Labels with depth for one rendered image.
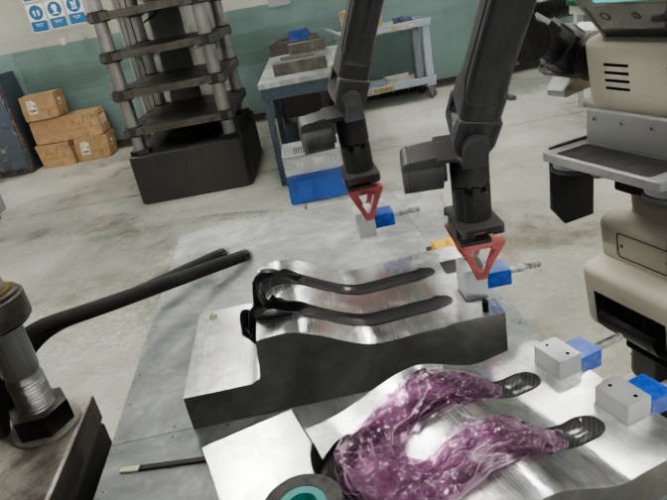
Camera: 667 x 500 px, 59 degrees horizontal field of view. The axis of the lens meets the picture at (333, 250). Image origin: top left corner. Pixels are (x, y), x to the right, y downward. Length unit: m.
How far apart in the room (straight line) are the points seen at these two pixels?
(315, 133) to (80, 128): 6.53
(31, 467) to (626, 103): 1.13
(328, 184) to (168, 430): 3.36
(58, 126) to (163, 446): 6.82
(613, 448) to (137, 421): 0.70
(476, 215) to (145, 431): 0.61
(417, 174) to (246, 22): 6.58
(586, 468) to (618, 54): 0.67
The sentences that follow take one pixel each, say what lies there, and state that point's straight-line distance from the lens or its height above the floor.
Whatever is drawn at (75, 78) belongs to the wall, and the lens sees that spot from 7.87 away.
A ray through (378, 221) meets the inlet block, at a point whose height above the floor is 0.94.
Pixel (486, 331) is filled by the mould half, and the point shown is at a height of 0.86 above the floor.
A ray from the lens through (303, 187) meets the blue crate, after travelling 4.21.
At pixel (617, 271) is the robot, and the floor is 0.80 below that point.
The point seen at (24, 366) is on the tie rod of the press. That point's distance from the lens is 1.08.
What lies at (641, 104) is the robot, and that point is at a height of 1.11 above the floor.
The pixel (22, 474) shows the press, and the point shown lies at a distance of 1.08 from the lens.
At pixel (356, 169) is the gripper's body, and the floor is 1.05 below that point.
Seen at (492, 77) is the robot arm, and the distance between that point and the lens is 0.77.
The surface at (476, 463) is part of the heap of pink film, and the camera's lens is 0.66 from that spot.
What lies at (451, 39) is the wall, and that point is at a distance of 7.58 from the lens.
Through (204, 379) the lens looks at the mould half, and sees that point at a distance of 0.96.
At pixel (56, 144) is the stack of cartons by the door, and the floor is 0.26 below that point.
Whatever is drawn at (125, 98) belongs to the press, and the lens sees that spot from 4.98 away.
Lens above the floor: 1.38
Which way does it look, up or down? 24 degrees down
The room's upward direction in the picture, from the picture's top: 11 degrees counter-clockwise
